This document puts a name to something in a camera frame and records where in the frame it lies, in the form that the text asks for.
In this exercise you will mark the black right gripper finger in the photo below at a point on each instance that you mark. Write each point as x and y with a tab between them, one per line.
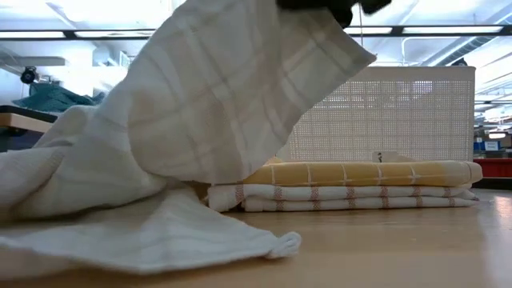
316	6

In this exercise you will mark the yellow checked towel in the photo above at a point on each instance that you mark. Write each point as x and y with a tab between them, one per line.
360	174

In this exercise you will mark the white pink-striped towel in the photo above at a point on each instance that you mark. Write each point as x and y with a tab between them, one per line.
340	198

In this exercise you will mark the black spotlight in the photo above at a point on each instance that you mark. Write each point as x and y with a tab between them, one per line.
29	75
460	62

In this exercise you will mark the white perforated plastic basket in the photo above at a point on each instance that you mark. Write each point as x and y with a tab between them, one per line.
400	120

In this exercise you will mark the teal cloth pile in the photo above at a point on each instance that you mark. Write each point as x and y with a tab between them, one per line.
52	98

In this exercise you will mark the wooden workbench with grey legs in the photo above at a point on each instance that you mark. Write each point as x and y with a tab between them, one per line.
24	122

